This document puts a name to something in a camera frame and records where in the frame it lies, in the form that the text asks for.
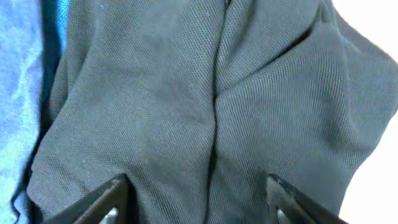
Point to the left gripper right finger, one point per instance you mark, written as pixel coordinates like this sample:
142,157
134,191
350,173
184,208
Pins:
288,205

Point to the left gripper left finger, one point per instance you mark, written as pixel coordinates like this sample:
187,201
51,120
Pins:
108,204

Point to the black polo shirt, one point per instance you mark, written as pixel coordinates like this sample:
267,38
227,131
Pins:
198,101

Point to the blue t-shirt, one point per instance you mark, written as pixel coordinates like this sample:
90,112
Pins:
33,37

